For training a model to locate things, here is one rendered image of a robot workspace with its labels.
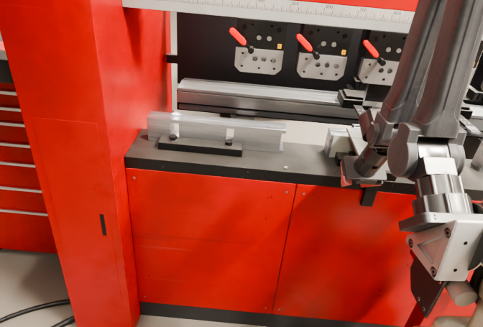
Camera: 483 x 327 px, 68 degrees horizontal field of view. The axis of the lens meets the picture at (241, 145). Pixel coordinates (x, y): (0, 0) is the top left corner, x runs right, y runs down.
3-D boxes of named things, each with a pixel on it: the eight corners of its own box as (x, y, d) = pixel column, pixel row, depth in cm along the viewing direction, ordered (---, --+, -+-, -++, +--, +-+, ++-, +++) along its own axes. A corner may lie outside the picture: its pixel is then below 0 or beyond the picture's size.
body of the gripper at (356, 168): (341, 159, 92) (351, 143, 86) (379, 160, 93) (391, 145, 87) (344, 181, 89) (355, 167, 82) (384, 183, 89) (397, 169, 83)
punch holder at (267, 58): (233, 71, 115) (237, 18, 107) (236, 62, 122) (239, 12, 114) (280, 75, 115) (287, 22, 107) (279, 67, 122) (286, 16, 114)
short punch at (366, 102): (362, 106, 123) (370, 80, 118) (361, 104, 124) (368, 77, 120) (392, 109, 123) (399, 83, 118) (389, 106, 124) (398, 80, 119)
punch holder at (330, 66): (295, 77, 115) (304, 24, 106) (293, 68, 122) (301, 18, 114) (342, 81, 115) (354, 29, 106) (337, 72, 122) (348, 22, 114)
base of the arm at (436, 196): (425, 222, 53) (502, 225, 54) (416, 170, 56) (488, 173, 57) (397, 231, 61) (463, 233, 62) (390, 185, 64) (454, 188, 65)
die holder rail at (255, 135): (147, 140, 132) (146, 117, 127) (152, 133, 137) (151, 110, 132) (282, 153, 131) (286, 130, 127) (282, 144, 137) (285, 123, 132)
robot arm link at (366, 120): (376, 134, 73) (416, 135, 74) (366, 91, 80) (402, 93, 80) (355, 162, 84) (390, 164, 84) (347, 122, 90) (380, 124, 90)
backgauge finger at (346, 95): (349, 124, 131) (352, 112, 129) (336, 97, 154) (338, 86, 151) (382, 127, 131) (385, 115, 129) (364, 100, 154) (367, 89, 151)
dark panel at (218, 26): (177, 83, 176) (176, -13, 154) (177, 82, 178) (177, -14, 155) (405, 104, 176) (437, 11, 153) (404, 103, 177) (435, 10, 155)
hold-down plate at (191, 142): (157, 149, 127) (157, 141, 125) (161, 141, 131) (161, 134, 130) (241, 157, 127) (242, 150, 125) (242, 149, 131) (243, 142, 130)
